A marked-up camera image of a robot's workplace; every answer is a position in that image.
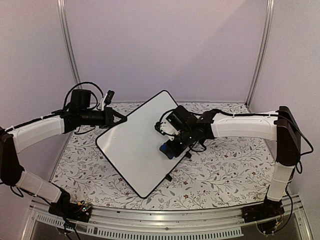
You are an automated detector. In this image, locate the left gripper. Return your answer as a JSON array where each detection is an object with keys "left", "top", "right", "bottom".
[{"left": 79, "top": 106, "right": 127, "bottom": 129}]

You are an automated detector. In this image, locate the blue whiteboard eraser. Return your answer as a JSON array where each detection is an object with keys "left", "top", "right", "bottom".
[{"left": 159, "top": 143, "right": 176, "bottom": 160}]

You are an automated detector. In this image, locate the white whiteboard black frame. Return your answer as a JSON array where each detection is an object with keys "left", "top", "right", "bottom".
[{"left": 95, "top": 90, "right": 183, "bottom": 199}]

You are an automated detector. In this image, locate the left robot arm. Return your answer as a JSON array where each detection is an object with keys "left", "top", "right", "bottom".
[{"left": 0, "top": 84, "right": 127, "bottom": 217}]

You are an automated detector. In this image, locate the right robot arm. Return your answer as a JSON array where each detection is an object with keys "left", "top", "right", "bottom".
[{"left": 154, "top": 105, "right": 306, "bottom": 218}]

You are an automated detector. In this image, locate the floral patterned table mat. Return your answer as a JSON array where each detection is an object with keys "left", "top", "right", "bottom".
[{"left": 50, "top": 126, "right": 275, "bottom": 211}]

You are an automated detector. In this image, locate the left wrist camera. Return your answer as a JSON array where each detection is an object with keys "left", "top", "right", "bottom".
[{"left": 99, "top": 90, "right": 115, "bottom": 111}]

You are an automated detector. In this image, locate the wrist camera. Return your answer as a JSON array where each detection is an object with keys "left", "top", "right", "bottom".
[
  {"left": 99, "top": 90, "right": 115, "bottom": 111},
  {"left": 154, "top": 120, "right": 180, "bottom": 141}
]

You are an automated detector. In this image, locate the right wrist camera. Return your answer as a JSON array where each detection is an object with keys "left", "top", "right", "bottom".
[{"left": 154, "top": 120, "right": 180, "bottom": 141}]

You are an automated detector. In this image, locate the front aluminium rail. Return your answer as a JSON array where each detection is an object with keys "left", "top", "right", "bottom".
[{"left": 22, "top": 194, "right": 316, "bottom": 240}]

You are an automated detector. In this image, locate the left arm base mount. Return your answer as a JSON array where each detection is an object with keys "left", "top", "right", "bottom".
[{"left": 48, "top": 198, "right": 92, "bottom": 223}]

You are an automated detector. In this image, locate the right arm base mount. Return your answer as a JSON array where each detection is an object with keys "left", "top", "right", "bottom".
[{"left": 241, "top": 199, "right": 285, "bottom": 235}]

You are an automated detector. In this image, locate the left aluminium corner post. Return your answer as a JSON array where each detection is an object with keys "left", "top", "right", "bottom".
[{"left": 56, "top": 0, "right": 81, "bottom": 84}]

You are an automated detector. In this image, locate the aluminium corner post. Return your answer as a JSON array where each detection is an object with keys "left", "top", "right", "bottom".
[
  {"left": 245, "top": 0, "right": 275, "bottom": 108},
  {"left": 56, "top": 0, "right": 81, "bottom": 84}
]

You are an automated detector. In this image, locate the right aluminium corner post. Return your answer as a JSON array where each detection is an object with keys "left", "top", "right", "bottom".
[{"left": 245, "top": 0, "right": 275, "bottom": 108}]

